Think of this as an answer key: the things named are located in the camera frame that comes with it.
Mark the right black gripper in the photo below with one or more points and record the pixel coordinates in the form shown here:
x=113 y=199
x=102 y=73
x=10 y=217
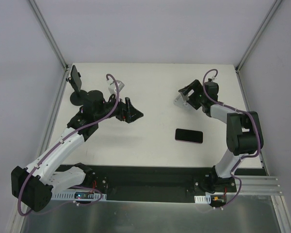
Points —
x=195 y=97

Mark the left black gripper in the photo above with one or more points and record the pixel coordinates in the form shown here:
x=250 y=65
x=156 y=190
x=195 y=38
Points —
x=127 y=110

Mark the silver folding phone stand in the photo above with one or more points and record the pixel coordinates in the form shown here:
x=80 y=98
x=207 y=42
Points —
x=181 y=101

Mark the black round-base phone stand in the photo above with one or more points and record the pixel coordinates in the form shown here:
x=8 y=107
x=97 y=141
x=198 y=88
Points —
x=77 y=98

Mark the black smartphone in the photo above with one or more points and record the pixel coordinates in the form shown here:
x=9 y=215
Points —
x=75 y=79

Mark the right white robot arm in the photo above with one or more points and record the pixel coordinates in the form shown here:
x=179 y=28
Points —
x=243 y=132

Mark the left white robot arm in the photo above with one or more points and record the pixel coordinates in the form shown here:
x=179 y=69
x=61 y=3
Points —
x=35 y=184

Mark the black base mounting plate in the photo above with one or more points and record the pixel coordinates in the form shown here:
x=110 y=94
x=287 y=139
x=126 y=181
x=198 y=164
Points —
x=157 y=184

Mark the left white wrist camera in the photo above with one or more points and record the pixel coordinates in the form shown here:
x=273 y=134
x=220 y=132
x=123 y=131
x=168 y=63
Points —
x=112 y=86

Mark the right white cable duct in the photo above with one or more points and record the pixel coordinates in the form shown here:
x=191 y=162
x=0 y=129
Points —
x=202 y=199

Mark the white cable duct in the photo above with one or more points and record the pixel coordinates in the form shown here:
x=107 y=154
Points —
x=74 y=195
x=202 y=199

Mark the left white cable duct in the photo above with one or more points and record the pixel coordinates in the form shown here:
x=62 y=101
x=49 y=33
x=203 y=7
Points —
x=74 y=195

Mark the right aluminium frame post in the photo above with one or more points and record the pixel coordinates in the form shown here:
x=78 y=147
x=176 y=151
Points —
x=259 y=33

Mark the aluminium frame post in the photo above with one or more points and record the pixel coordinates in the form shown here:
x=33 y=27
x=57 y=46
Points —
x=259 y=33
x=48 y=34

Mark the left aluminium frame post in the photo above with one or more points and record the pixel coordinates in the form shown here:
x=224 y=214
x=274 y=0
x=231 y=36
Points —
x=48 y=34

